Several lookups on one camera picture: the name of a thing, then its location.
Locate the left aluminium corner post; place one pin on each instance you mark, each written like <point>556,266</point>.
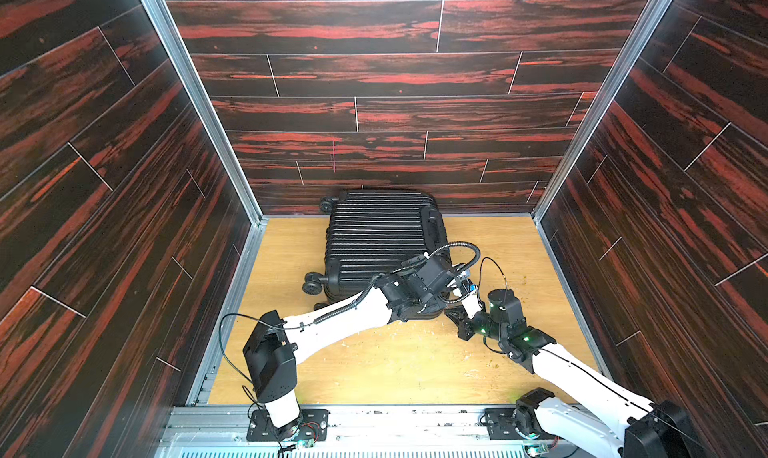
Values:
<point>168,32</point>

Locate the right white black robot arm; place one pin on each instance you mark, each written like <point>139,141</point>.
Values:
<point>609,419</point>

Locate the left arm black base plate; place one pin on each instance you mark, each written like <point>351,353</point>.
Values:
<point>310,426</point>

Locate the right aluminium corner post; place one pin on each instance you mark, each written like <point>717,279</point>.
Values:
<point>637,40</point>

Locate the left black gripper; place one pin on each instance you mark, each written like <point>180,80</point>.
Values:
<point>433,301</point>

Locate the aluminium corner post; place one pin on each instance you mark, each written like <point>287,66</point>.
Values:
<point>637,40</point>
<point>168,32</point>

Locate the black hard-shell suitcase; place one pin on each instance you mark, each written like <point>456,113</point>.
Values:
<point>373,231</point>

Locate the aluminium front rail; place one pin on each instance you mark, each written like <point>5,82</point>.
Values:
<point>355,431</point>

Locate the wrist white camera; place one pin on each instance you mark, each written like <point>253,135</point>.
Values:
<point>471,302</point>
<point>464,285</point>

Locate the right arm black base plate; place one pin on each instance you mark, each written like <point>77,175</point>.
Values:
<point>513,423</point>

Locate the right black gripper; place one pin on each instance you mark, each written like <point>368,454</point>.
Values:
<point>466,324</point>

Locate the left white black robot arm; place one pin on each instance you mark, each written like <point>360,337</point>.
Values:
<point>277,346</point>

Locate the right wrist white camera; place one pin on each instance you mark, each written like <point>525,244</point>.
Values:
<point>471,302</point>

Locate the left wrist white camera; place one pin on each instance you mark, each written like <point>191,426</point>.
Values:
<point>464,285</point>

